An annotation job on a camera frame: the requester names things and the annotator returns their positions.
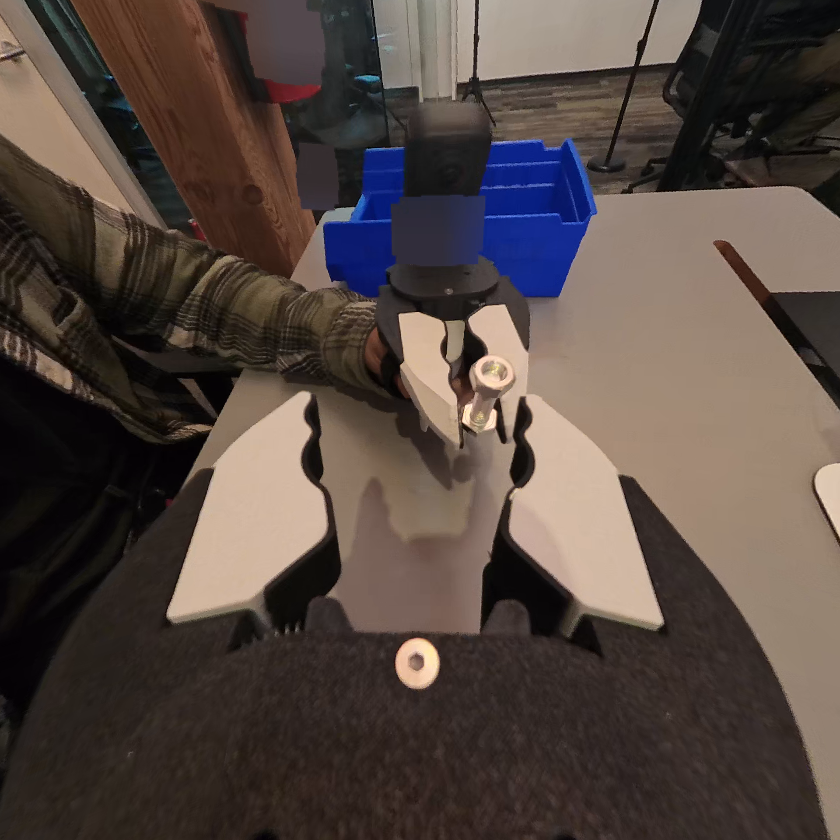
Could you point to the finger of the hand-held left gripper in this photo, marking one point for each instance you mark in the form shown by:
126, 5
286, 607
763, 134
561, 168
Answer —
423, 361
505, 334

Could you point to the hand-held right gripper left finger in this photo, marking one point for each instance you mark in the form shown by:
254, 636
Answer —
256, 525

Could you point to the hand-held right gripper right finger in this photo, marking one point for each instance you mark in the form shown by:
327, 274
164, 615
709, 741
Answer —
577, 525

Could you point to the silver hex bolt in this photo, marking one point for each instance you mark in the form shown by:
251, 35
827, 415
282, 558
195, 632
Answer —
492, 375

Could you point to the silver hex nut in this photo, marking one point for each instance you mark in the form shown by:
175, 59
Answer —
479, 420

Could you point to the blue plastic bin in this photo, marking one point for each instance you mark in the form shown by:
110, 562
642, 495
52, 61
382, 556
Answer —
525, 249

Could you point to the person's left forearm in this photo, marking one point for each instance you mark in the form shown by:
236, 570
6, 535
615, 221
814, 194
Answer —
262, 315

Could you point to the person's left hand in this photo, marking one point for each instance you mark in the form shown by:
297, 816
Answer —
375, 358

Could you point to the black office chair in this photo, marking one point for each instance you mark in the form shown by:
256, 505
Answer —
348, 105
709, 98

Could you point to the black tripod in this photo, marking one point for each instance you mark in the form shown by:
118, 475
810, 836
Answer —
476, 65

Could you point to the white tablet stand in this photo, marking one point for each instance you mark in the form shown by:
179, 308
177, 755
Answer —
830, 502

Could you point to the black stand pole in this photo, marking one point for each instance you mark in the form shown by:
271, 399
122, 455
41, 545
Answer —
630, 85

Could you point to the person's torso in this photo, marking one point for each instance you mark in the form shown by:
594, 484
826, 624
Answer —
65, 295

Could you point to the black flat tablet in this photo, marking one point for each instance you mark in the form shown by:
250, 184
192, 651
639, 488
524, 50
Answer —
810, 328

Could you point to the white door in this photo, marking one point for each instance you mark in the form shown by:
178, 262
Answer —
39, 111

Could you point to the red wall-mounted holder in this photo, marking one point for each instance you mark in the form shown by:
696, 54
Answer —
289, 90

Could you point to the wooden post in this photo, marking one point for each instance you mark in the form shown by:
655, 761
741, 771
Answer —
197, 131

